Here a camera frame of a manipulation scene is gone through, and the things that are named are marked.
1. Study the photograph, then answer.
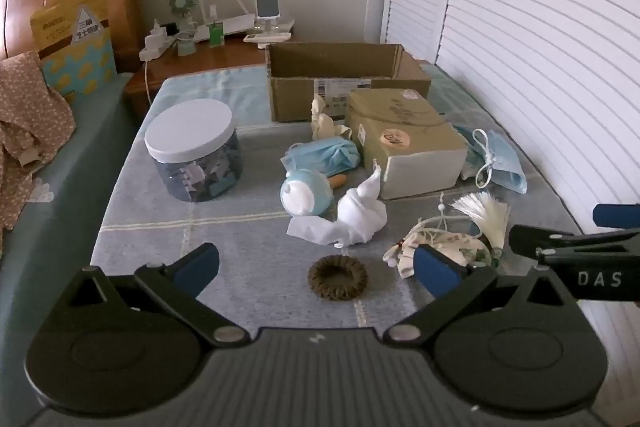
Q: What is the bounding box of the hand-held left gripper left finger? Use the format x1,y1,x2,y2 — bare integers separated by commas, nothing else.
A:
67,243,251,349

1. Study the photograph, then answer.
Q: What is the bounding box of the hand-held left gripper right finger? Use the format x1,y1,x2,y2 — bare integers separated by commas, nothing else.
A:
382,243,583,349

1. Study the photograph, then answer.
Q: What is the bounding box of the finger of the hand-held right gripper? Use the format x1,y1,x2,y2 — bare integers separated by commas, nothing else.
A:
507,224,640,261
592,203,640,231

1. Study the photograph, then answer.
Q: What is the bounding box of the blue face mask with loops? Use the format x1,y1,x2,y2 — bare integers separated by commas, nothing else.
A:
459,127,529,196

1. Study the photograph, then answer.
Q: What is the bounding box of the white tissue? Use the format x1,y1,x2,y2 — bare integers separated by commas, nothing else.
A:
337,161,389,248
286,214,346,248

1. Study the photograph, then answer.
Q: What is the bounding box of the blue and white plush toy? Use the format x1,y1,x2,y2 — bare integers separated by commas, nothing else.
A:
279,169,341,216

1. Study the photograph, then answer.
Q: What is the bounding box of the cardboard box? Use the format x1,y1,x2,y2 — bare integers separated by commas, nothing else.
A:
264,42,434,124

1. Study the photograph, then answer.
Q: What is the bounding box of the white printed fabric pouch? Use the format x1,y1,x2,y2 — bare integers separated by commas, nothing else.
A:
382,227,497,281

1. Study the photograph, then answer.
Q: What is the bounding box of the white tassel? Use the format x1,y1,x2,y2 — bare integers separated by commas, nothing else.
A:
449,191,511,238

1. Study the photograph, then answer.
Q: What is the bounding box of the crumpled white tissue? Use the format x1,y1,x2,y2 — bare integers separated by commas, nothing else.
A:
337,161,389,248

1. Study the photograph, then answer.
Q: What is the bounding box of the brown hair scrunchie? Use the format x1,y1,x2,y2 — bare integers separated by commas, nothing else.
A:
307,256,369,303

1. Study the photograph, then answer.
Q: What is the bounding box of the tan paper-wrapped package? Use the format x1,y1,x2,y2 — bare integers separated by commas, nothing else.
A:
344,88,470,200

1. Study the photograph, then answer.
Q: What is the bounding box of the clear jar with white lid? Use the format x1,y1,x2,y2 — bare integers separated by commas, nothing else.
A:
144,99,245,204

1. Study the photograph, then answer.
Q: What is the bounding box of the teal bed sheet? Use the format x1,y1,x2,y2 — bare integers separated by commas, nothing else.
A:
0,71,152,427

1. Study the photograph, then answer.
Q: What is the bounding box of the crumpled blue face mask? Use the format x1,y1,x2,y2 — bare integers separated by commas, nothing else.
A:
280,136,362,178

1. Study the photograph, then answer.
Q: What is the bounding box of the cream cloth doll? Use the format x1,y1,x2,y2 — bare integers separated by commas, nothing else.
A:
309,95,354,142

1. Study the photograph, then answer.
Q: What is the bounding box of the wooden nightstand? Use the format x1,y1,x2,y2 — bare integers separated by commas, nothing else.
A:
124,38,297,118

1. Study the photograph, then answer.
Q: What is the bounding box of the white power strip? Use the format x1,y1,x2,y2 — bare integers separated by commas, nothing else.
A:
138,21,184,60

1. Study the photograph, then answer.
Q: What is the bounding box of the small green bottle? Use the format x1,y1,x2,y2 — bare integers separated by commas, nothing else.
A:
208,4,225,48

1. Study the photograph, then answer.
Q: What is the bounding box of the brown dotted cloth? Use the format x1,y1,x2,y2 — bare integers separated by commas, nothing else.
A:
0,51,77,254

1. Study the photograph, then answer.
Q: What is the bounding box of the white remote control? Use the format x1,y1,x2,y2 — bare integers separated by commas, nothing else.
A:
243,32,291,44

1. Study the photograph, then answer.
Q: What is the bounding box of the white router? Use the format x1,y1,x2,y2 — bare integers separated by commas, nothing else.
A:
192,0,262,44

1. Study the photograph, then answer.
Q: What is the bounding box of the yellow and blue bag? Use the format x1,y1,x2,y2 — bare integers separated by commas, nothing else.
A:
30,0,119,96

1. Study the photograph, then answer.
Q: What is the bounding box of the small green desk fan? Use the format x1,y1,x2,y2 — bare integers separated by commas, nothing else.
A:
166,0,199,58

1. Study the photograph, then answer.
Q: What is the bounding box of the phone on white stand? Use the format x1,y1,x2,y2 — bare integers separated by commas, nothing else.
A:
254,0,282,30

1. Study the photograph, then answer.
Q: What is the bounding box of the white power cable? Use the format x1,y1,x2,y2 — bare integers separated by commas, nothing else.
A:
142,57,154,108

